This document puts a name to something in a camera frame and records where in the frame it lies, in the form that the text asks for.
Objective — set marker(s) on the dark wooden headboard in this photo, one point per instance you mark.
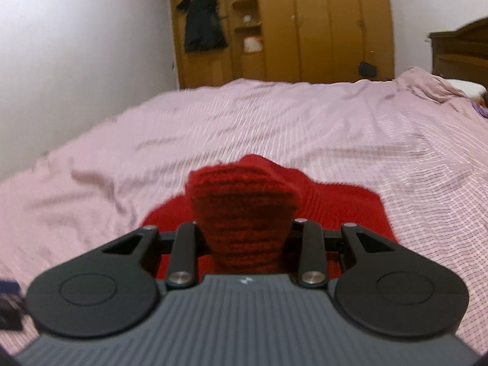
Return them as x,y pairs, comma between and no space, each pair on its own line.
461,54

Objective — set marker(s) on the pink checked bed sheet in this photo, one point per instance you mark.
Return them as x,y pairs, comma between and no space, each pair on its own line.
420,147

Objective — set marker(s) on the white pillow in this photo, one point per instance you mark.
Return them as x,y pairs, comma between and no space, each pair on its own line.
474,91

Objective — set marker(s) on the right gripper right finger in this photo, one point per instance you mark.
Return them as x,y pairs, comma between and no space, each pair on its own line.
377,284

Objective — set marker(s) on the small black bag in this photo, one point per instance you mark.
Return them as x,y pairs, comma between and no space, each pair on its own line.
367,70

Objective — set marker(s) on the white red item on shelf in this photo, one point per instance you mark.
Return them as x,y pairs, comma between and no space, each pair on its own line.
252,44

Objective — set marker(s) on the hanging black coat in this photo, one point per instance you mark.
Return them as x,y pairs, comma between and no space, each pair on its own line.
203,28

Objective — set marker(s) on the purple cloth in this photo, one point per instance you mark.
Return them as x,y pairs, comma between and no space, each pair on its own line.
481,110

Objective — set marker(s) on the red knit cardigan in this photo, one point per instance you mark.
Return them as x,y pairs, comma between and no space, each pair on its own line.
245,210

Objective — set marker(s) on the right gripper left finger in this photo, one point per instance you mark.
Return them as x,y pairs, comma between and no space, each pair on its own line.
117,286

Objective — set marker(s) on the wooden wardrobe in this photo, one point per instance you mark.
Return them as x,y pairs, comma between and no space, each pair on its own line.
315,41

